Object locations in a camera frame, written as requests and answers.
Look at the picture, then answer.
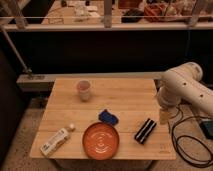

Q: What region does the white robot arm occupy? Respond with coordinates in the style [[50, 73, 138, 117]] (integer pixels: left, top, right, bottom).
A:
[[157, 62, 213, 125]]

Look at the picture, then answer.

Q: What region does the black white striped block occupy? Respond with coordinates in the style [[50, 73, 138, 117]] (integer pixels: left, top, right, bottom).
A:
[[134, 118, 157, 144]]

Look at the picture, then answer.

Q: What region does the black power box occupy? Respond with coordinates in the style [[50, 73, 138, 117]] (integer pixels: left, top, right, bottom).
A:
[[200, 120, 213, 140]]

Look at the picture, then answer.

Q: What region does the blue cloth piece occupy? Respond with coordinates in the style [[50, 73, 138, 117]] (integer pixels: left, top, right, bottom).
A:
[[98, 109, 118, 126]]

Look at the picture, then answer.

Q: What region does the wooden table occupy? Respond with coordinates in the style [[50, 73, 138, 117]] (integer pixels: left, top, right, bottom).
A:
[[30, 78, 176, 160]]

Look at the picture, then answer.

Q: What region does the orange round plate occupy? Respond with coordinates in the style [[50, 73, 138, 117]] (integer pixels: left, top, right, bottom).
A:
[[82, 122, 120, 160]]

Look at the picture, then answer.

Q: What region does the pink plastic cup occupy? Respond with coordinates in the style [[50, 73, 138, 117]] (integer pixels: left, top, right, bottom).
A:
[[77, 80, 91, 101]]

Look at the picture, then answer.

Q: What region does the red basket on shelf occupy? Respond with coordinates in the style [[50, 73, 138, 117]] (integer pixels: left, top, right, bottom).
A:
[[143, 3, 181, 23]]

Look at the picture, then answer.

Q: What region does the black object on shelf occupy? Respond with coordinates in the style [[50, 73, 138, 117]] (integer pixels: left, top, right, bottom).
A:
[[121, 9, 143, 23]]

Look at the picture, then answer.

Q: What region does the white squeeze bottle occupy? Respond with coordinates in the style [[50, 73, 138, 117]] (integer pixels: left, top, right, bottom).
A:
[[40, 124, 75, 157]]

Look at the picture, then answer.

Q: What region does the grey low ledge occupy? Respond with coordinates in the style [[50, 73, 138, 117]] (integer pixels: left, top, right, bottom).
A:
[[16, 71, 168, 93]]

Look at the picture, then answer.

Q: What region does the metal diagonal pole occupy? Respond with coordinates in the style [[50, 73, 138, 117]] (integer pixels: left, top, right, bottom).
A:
[[0, 26, 33, 78]]

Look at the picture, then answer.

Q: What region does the black floor cable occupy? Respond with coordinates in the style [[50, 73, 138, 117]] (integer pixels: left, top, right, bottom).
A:
[[165, 105, 213, 169]]

